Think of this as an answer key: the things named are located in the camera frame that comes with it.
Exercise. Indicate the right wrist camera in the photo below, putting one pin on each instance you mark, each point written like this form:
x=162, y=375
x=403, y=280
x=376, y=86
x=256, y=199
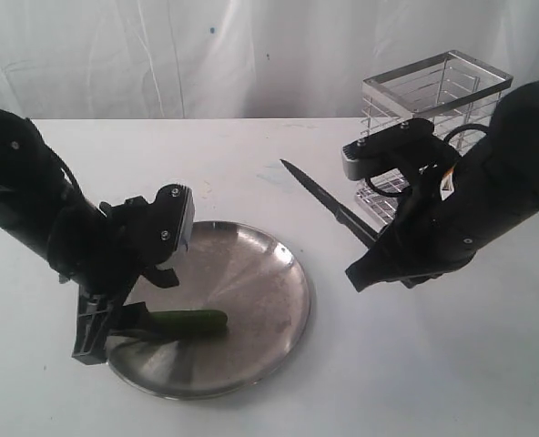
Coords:
x=405, y=146

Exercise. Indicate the black handled serrated knife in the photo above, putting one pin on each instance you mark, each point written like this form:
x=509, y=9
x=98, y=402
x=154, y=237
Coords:
x=360, y=229

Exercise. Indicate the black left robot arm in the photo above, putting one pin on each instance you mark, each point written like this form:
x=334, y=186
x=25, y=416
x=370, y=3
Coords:
x=35, y=185

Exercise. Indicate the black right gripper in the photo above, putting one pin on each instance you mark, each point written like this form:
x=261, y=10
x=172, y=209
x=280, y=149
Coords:
x=438, y=227

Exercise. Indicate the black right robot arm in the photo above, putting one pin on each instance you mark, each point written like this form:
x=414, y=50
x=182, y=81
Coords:
x=510, y=163

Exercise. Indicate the green chili pepper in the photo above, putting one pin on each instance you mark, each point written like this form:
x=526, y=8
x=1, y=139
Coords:
x=181, y=324

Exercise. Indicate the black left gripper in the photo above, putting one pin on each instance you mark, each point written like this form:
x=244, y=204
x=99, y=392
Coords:
x=105, y=250

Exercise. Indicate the round steel plate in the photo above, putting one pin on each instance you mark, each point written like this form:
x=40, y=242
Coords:
x=241, y=306

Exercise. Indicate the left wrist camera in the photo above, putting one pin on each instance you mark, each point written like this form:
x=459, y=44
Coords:
x=175, y=216

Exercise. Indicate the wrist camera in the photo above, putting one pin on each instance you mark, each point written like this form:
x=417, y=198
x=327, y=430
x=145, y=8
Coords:
x=405, y=146
x=175, y=216

